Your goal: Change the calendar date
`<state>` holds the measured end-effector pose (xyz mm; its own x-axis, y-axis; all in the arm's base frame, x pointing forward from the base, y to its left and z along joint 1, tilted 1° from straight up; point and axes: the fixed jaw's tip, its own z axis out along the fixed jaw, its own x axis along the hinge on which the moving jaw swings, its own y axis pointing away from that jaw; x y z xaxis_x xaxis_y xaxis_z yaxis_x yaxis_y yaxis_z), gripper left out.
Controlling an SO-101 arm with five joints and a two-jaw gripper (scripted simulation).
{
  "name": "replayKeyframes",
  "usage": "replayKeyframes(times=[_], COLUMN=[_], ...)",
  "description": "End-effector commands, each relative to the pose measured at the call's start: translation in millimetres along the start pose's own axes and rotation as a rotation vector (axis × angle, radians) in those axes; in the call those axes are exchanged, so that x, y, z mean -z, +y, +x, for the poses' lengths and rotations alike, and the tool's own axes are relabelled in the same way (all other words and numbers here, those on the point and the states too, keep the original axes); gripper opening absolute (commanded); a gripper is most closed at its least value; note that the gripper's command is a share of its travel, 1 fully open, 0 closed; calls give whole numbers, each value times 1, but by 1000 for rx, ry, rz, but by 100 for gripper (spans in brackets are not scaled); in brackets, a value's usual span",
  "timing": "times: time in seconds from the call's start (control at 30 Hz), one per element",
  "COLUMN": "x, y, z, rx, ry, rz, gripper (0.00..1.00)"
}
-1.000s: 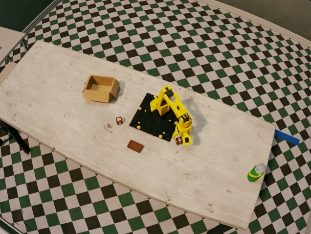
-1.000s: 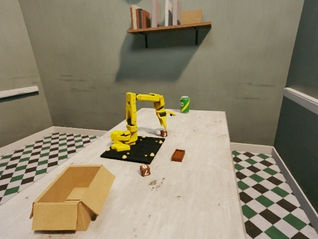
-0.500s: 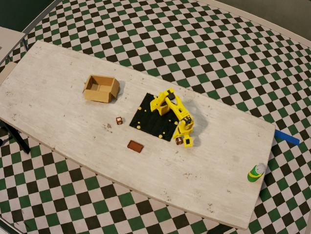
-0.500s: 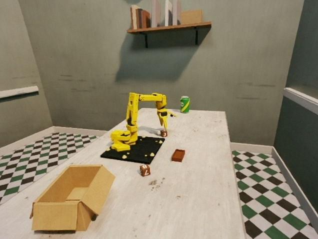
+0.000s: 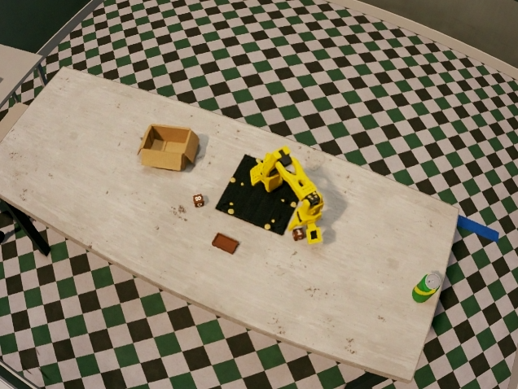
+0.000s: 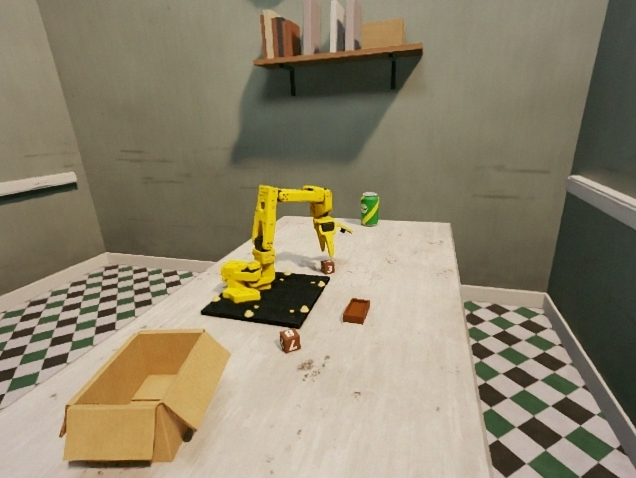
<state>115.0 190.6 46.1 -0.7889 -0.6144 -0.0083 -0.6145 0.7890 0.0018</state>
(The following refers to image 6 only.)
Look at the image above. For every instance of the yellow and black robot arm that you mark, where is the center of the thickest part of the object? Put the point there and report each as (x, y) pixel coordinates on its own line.
(239, 273)

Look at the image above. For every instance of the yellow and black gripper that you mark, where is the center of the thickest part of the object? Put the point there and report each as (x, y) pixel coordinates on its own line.
(325, 228)

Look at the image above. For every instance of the green drink can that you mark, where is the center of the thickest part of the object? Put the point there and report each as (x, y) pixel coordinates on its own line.
(369, 209)

